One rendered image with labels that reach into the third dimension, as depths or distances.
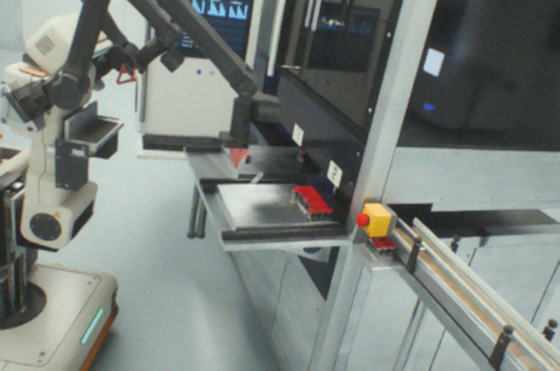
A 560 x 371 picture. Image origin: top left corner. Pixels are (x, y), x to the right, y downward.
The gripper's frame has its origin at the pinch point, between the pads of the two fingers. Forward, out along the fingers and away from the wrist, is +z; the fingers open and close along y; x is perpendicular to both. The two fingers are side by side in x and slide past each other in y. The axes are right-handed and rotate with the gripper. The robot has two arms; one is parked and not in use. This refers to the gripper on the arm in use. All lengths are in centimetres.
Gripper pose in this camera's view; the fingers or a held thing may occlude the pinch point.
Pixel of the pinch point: (235, 165)
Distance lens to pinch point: 146.1
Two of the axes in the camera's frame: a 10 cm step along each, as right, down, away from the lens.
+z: -1.6, 9.1, 3.8
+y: 9.3, 0.1, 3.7
